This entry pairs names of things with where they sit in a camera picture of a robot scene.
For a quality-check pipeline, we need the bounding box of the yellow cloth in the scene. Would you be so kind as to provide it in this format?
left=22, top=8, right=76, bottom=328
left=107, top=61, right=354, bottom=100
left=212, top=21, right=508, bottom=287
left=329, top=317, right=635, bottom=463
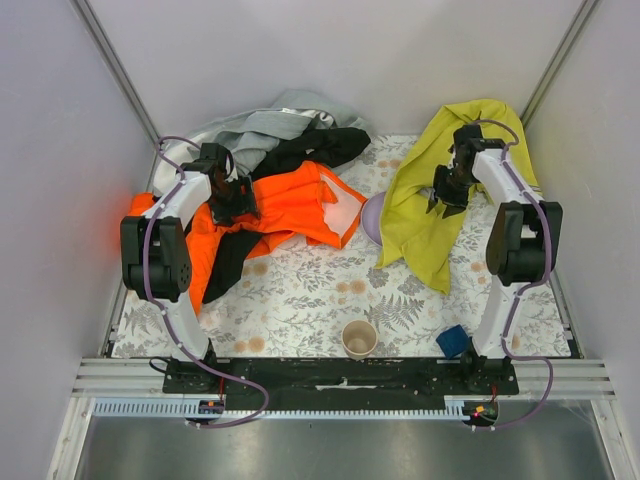
left=377, top=99, right=538, bottom=295

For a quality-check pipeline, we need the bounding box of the purple plate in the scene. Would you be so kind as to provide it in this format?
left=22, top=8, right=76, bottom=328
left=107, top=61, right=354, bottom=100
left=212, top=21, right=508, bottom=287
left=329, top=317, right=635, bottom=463
left=360, top=192, right=385, bottom=247

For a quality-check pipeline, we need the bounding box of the orange cloth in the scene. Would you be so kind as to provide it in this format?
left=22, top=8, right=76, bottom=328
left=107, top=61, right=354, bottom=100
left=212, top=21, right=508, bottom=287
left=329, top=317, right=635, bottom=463
left=126, top=160, right=366, bottom=313

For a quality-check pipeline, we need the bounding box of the black cloth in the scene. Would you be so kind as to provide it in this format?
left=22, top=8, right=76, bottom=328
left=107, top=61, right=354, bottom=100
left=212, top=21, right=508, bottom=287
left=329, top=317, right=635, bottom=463
left=252, top=127, right=371, bottom=180
left=202, top=230, right=263, bottom=304

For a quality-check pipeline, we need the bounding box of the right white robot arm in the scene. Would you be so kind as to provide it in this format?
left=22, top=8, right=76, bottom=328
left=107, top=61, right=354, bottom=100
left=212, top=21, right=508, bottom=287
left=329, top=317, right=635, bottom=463
left=427, top=119, right=563, bottom=371

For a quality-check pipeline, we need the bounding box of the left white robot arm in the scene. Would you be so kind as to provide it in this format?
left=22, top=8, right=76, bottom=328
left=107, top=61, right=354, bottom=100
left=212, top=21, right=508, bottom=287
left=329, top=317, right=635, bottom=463
left=120, top=143, right=260, bottom=361

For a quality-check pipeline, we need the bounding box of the grey cloth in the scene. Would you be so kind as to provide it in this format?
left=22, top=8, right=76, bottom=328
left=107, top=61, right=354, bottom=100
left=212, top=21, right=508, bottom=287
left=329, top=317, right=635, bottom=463
left=151, top=88, right=372, bottom=196

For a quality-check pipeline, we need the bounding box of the floral table mat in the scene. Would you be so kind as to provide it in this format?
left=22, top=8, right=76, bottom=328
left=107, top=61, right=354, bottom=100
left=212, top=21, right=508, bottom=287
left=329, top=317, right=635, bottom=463
left=110, top=136, right=572, bottom=359

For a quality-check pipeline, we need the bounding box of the blue cube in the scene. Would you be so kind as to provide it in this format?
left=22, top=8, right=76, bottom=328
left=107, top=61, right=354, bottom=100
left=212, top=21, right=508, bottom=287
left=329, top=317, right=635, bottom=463
left=436, top=325, right=470, bottom=360

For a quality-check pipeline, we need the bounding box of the beige paper cup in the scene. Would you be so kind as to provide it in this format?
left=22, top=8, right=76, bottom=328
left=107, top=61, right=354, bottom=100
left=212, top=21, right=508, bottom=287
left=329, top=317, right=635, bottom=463
left=341, top=320, right=379, bottom=361

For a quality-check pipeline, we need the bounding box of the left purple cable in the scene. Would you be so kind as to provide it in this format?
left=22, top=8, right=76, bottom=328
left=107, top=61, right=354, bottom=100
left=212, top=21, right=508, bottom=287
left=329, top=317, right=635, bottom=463
left=141, top=134, right=271, bottom=431

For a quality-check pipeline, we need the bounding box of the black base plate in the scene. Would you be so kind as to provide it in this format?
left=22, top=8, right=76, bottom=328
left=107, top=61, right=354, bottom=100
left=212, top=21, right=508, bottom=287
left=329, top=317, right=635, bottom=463
left=154, top=357, right=519, bottom=411

